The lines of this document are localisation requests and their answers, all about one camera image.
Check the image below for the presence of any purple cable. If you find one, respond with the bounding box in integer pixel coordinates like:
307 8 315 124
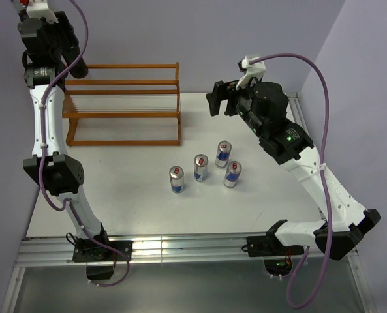
36 0 132 288
250 53 331 310

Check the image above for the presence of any aluminium rail frame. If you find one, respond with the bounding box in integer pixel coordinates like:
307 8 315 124
0 91 377 313

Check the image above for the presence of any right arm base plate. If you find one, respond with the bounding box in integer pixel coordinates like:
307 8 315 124
241 235 305 257

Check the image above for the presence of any energy drink can front right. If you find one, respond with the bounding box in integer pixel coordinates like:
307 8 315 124
223 161 242 188

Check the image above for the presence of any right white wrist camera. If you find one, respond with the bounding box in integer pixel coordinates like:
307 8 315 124
236 55 266 90

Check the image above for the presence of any wooden two-tier shelf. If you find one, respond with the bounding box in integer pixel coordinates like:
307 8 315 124
63 62 181 147

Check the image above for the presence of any energy drink can middle left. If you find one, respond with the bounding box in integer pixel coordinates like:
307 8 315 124
194 154 209 182

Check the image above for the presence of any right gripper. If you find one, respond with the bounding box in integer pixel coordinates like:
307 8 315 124
206 75 266 137

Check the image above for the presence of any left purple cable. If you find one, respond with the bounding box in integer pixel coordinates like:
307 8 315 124
36 0 132 288

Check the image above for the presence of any energy drink can rear right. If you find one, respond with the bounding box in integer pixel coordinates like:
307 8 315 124
215 140 232 168

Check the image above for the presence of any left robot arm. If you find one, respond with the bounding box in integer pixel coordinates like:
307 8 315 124
18 10 112 260

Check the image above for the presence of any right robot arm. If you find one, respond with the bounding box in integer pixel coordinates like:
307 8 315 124
206 79 381 260

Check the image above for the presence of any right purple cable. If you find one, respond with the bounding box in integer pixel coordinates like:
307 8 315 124
250 53 331 310

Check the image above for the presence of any energy drink can far left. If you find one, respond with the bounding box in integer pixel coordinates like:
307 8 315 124
169 166 184 193

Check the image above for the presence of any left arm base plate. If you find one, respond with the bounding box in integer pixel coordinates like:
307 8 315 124
72 240 133 263

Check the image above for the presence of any energy drink can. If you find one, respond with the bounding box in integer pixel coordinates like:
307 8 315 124
169 166 184 193
194 154 209 182
223 161 242 188
215 140 232 168

